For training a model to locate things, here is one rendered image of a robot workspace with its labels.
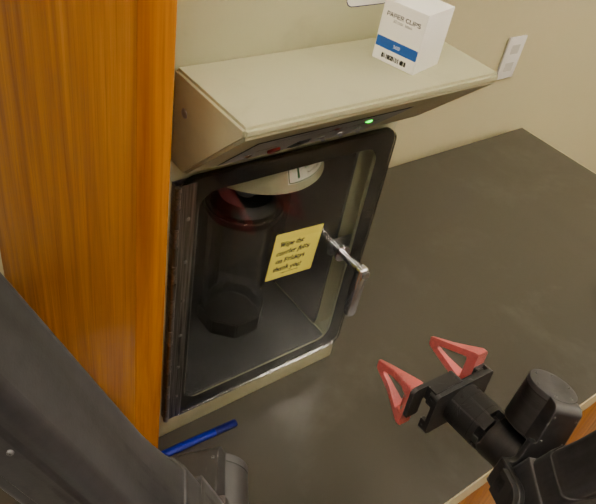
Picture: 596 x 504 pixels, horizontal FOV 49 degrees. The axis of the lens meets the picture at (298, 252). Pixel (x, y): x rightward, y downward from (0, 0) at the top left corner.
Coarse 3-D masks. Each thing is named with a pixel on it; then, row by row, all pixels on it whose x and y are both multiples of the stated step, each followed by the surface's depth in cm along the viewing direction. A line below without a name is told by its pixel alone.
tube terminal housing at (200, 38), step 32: (192, 0) 55; (224, 0) 57; (256, 0) 59; (288, 0) 61; (320, 0) 64; (192, 32) 57; (224, 32) 59; (256, 32) 61; (288, 32) 64; (320, 32) 66; (352, 32) 69; (192, 64) 59; (320, 352) 109; (256, 384) 102; (160, 416) 91; (192, 416) 97
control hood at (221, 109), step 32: (224, 64) 60; (256, 64) 61; (288, 64) 62; (320, 64) 64; (352, 64) 65; (384, 64) 66; (448, 64) 69; (480, 64) 70; (192, 96) 57; (224, 96) 56; (256, 96) 56; (288, 96) 57; (320, 96) 58; (352, 96) 59; (384, 96) 60; (416, 96) 63; (448, 96) 69; (192, 128) 59; (224, 128) 54; (256, 128) 53; (288, 128) 55; (320, 128) 61; (192, 160) 61; (224, 160) 62
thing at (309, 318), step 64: (384, 128) 81; (256, 192) 73; (320, 192) 80; (192, 256) 73; (256, 256) 80; (320, 256) 89; (192, 320) 81; (256, 320) 89; (320, 320) 100; (192, 384) 89
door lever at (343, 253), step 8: (344, 248) 91; (336, 256) 91; (344, 256) 91; (352, 264) 90; (360, 264) 89; (360, 272) 88; (368, 272) 89; (352, 280) 90; (360, 280) 89; (352, 288) 91; (360, 288) 90; (352, 296) 91; (360, 296) 92; (344, 304) 94; (352, 304) 92; (344, 312) 94; (352, 312) 93
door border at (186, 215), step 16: (192, 192) 67; (192, 208) 69; (176, 224) 68; (192, 224) 70; (192, 240) 72; (176, 256) 71; (176, 288) 75; (176, 304) 77; (176, 320) 79; (176, 336) 80; (176, 352) 83; (176, 368) 85; (176, 384) 87; (176, 400) 89
